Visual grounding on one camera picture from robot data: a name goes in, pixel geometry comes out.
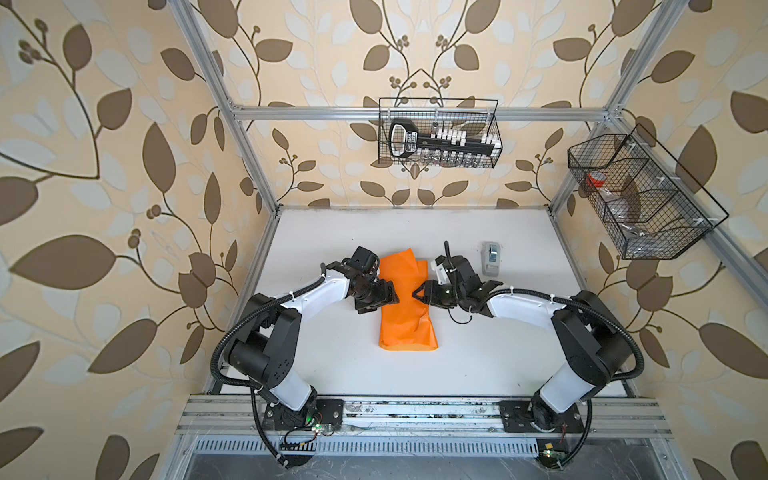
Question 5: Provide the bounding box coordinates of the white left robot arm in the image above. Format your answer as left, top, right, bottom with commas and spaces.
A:
212, 247, 398, 412

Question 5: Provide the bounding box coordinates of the red capped clear bottle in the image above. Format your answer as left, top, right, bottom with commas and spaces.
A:
585, 170, 637, 235

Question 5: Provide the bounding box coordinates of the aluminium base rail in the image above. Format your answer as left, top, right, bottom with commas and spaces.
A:
176, 394, 673, 439

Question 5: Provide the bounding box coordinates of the black wire basket back wall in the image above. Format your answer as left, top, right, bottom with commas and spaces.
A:
378, 96, 503, 169

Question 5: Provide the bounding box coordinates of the black white tool in basket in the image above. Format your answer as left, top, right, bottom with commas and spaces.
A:
384, 119, 502, 162

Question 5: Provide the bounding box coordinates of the black wire basket right wall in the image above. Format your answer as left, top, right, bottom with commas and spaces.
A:
568, 124, 729, 260

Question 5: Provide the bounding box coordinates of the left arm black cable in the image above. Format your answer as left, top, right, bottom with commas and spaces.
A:
209, 277, 328, 469

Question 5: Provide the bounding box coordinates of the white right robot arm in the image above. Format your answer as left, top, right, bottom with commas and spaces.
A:
412, 255, 645, 432

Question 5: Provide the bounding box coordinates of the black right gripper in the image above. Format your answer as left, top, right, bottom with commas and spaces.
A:
411, 279, 464, 308

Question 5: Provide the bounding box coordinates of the orange wrapping paper sheet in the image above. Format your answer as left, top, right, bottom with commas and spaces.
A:
379, 249, 438, 351

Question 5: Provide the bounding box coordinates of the aluminium frame post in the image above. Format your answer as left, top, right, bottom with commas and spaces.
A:
169, 0, 280, 217

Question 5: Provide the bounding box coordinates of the grey tape dispenser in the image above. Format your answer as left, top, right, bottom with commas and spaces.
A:
481, 242, 501, 277

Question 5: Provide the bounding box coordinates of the black wire basket wall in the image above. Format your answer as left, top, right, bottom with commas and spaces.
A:
568, 124, 729, 260
378, 96, 503, 169

